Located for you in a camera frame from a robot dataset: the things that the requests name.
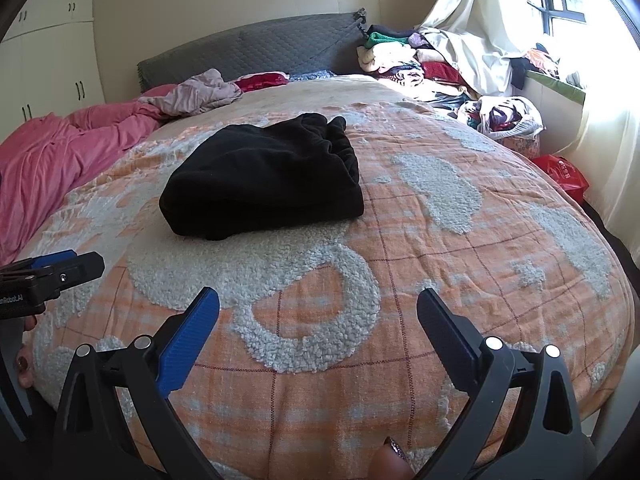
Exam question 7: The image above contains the crumpled mauve garment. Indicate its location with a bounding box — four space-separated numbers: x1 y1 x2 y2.
140 69 243 118

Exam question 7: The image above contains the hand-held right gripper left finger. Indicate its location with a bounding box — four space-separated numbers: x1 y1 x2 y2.
52 286 222 480

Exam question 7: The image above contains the pink duvet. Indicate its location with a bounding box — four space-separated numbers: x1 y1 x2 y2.
0 85 176 266

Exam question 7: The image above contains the small heap of clothes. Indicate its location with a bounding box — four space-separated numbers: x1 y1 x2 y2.
510 44 568 83

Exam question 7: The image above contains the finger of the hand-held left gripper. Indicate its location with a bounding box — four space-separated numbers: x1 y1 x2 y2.
0 249 77 282
30 252 107 296

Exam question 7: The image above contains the red cloth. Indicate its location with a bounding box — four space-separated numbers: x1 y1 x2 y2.
234 72 291 92

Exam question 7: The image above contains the person's left hand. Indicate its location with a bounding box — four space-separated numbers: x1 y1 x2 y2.
14 314 40 392

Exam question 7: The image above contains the white bag of clothes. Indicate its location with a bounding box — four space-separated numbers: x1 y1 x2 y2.
457 96 545 158

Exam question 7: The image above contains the white curtain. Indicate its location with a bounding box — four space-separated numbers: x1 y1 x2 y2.
417 0 640 241

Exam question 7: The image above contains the red plastic bag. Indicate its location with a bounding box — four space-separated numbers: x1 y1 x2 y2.
530 154 591 206

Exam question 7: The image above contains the grey quilted headboard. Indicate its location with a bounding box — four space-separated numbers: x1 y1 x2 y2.
136 7 368 91

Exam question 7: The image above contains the person's right hand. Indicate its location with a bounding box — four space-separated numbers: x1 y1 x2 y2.
369 436 416 480

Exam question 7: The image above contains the white wardrobe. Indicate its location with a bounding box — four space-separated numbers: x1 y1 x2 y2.
0 0 106 143

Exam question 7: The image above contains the black sweater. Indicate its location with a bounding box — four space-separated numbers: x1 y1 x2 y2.
159 114 365 242

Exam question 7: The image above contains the green sill cushion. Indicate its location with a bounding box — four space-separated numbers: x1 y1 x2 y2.
525 70 586 111

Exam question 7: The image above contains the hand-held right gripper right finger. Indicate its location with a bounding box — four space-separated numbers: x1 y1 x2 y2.
415 287 597 480

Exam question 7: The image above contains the orange plaid blanket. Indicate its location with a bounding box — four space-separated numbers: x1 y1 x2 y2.
20 74 636 480

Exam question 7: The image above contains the pile of clothes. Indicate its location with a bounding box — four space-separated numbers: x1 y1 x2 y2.
356 24 501 106

